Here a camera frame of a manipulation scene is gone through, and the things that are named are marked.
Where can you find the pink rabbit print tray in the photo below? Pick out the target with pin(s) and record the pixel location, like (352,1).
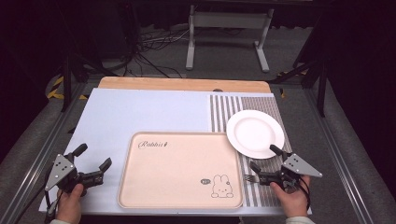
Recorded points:
(177,172)

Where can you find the white round plate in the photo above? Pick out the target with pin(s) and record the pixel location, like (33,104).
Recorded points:
(253,132)

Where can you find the aluminium frame rail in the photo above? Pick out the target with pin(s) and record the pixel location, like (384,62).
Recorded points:
(34,161)
(339,155)

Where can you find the person's left hand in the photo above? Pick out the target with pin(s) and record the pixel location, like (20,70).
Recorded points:
(69,203)

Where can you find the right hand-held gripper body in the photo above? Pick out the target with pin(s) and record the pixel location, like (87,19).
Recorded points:
(291,172)

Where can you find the silver metal fork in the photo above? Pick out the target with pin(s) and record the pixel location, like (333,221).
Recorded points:
(251,178)

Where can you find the black tripod stand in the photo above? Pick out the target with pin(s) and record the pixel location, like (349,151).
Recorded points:
(66,81)
(320,81)

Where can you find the grey striped placemat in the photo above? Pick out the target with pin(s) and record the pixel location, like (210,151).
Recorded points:
(264,105)

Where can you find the person's right hand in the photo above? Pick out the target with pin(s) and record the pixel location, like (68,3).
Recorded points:
(291,200)

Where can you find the white metal stand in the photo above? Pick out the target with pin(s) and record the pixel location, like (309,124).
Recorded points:
(229,21)

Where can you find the wooden table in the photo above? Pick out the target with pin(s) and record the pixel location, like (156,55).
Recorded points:
(183,84)

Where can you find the pale blue board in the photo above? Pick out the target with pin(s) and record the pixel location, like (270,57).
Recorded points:
(140,112)

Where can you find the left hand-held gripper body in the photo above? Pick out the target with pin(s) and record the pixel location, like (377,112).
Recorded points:
(63,172)

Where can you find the yellow black floor tape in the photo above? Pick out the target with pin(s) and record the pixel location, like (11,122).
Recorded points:
(57,90)

